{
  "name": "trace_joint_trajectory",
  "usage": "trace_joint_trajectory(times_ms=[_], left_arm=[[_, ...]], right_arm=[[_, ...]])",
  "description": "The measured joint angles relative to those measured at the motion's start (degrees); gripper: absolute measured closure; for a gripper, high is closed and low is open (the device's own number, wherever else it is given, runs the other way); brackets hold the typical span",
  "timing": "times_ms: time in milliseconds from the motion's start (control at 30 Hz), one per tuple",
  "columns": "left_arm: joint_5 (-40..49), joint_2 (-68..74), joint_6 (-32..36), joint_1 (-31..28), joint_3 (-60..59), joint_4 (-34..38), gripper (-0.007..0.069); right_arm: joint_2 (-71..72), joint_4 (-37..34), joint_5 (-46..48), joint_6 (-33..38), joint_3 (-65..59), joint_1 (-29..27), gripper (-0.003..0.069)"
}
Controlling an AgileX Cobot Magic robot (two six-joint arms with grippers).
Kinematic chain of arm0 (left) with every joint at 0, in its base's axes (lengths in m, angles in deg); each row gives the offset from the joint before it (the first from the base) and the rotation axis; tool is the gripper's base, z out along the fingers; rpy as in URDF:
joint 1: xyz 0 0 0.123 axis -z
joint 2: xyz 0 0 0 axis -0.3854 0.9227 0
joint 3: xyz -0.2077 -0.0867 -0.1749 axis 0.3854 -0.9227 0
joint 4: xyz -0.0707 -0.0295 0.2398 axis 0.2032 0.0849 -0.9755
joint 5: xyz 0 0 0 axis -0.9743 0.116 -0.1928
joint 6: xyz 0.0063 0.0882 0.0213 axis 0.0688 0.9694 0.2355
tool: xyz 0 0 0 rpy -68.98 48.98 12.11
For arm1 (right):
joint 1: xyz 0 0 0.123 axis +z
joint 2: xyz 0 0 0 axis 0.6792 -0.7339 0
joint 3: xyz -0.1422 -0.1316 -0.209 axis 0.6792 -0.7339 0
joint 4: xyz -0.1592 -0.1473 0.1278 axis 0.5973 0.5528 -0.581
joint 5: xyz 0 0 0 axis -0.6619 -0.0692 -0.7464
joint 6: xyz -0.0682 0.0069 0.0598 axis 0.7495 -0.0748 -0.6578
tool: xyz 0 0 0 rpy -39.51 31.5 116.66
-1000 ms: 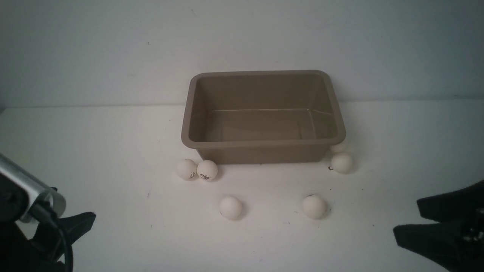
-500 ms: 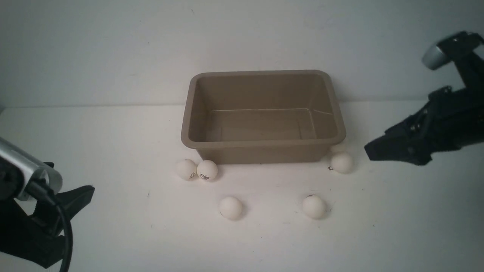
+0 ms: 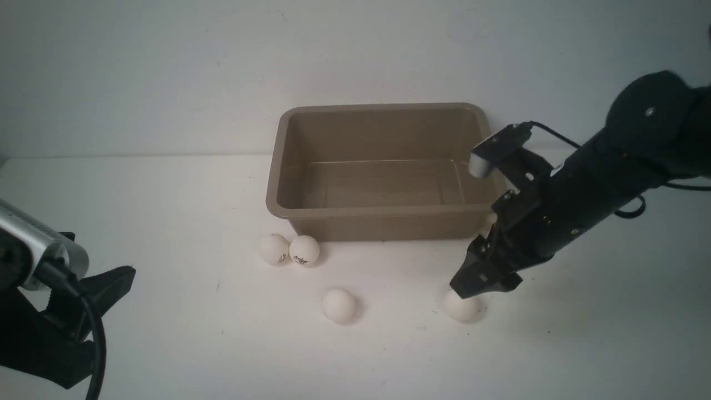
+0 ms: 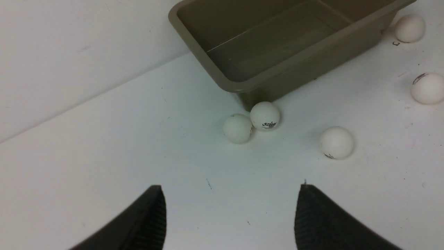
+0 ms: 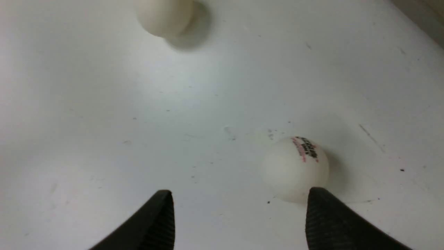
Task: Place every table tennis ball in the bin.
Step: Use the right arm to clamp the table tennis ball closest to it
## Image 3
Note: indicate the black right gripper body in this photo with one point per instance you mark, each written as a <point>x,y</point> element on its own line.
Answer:
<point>549,211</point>

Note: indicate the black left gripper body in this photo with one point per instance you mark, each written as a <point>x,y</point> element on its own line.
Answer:
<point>45,344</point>

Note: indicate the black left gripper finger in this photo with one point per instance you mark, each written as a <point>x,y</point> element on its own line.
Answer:
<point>104,290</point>

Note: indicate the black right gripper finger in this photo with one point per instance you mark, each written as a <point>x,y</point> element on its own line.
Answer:
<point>475,276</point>
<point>501,280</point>

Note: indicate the white ball table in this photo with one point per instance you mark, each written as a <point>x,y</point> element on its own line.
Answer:
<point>339,306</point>

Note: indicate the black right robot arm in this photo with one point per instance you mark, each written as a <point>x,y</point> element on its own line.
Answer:
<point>656,131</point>

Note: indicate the tan plastic bin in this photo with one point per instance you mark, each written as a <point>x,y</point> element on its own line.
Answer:
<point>381,172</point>

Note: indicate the white ball with logo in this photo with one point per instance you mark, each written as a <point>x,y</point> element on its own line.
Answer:
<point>304,250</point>

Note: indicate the white ball plain left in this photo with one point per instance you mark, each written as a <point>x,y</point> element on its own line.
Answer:
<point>273,249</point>

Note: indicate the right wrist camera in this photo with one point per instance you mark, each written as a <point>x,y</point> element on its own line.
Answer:
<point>492,151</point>

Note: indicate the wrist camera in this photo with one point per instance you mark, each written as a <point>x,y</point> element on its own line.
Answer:
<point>43,243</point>
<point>492,151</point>

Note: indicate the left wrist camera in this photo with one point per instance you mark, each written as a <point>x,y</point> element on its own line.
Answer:
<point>43,243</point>

